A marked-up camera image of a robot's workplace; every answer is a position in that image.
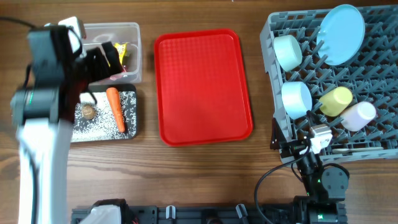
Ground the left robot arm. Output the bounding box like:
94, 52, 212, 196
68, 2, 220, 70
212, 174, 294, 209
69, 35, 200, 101
11, 25, 123, 223

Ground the white plastic spoon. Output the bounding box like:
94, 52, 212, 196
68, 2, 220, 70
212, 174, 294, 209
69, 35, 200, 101
332, 147, 384, 154

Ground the pink plastic cup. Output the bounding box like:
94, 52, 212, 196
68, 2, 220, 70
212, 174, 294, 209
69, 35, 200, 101
341, 101, 377, 131

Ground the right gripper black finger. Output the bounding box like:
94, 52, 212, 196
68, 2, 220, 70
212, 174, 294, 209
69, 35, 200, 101
270, 118, 285, 150
306, 110, 322, 127

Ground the brown food lump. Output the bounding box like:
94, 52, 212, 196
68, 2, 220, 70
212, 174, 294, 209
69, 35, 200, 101
81, 105, 96, 120

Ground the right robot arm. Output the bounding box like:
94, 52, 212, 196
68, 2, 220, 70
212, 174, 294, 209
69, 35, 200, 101
264, 111, 349, 223

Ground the yellow snack wrapper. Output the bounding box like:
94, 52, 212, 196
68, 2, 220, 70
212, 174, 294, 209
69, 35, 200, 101
113, 43, 127, 67

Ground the yellow plastic cup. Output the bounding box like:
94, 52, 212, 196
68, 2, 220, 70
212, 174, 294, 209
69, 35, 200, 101
319, 86, 353, 117

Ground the orange carrot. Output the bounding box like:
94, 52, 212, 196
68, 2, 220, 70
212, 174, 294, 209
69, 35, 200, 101
106, 87, 126, 133

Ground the blue bowl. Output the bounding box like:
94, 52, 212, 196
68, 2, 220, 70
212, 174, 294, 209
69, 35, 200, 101
281, 82, 313, 119

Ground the grey dishwasher rack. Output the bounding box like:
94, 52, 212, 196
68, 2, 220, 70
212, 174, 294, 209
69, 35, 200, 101
260, 5, 397, 163

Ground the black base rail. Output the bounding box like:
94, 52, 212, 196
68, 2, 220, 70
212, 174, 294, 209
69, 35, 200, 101
70, 202, 348, 224

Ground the green bowl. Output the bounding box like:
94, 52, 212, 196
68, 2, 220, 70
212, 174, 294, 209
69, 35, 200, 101
274, 35, 303, 71

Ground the red plastic tray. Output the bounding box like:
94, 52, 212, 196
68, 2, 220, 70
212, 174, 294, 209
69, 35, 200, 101
154, 29, 253, 147

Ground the black waste tray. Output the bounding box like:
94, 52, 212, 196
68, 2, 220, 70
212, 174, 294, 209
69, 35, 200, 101
70, 83, 138, 143

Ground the light blue plate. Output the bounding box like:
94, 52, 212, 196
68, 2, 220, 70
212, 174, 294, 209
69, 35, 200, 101
317, 4, 365, 66

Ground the clear plastic bin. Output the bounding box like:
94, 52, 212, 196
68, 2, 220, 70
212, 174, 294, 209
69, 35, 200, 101
82, 22, 142, 85

